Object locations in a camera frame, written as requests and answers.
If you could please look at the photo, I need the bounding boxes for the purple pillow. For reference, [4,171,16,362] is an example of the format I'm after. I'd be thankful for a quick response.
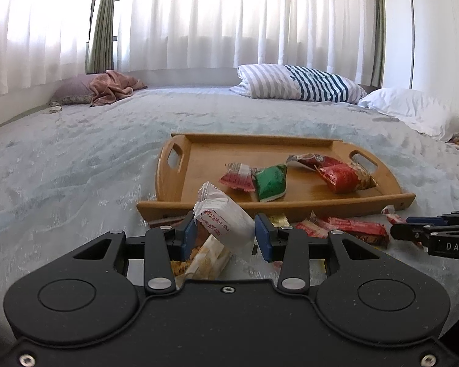
[53,74,100,106]

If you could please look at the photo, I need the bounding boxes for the grey-green curtain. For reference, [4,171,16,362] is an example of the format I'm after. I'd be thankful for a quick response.
[85,0,117,75]
[372,0,386,87]

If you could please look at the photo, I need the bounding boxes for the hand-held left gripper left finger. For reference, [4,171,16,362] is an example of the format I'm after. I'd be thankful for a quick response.
[38,214,198,296]

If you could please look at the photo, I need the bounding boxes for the red clear pastry packet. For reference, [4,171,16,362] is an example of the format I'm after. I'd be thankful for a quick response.
[219,161,256,192]

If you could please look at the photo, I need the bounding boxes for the white sheer curtain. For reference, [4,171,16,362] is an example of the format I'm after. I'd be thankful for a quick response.
[0,0,98,100]
[113,0,377,72]

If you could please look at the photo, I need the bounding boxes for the brown snack packet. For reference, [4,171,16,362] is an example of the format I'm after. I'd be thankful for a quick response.
[149,215,186,227]

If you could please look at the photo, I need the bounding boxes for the wooden tray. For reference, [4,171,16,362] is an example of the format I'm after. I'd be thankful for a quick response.
[136,133,416,227]

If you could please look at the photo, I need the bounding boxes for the white snack packet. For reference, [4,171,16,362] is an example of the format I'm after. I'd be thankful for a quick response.
[193,181,256,258]

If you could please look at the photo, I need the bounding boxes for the light blue bedspread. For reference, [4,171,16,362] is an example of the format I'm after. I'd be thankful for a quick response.
[0,84,459,337]

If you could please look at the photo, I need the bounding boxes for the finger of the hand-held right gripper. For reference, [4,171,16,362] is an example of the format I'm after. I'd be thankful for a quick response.
[405,210,459,227]
[390,224,459,251]

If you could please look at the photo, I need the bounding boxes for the white pillow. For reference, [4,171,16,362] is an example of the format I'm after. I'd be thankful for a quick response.
[357,87,459,141]

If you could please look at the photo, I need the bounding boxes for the green snack packet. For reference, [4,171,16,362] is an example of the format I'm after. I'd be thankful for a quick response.
[252,163,290,202]

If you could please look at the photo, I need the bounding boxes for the pink cloth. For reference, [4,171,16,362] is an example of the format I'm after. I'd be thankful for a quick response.
[89,70,148,106]

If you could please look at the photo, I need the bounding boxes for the long red coffee stick packet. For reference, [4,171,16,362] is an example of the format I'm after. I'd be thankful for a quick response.
[286,152,339,172]

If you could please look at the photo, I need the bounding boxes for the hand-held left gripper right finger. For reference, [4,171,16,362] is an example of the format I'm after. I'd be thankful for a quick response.
[254,214,417,295]

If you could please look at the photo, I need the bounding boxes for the striped pillow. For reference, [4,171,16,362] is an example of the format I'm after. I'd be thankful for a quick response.
[229,64,368,104]

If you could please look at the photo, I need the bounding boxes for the red patterned wafer packet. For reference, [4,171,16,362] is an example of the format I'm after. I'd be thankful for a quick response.
[382,205,407,225]
[294,219,331,239]

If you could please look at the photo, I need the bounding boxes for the red nut packet gold edges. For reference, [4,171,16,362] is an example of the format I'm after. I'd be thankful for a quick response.
[314,161,379,194]

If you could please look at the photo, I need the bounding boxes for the long plain red snack packet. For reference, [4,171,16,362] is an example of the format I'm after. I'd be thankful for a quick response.
[315,215,390,248]

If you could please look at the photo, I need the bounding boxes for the pale cracker packet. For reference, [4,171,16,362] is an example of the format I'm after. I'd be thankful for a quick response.
[171,233,232,289]

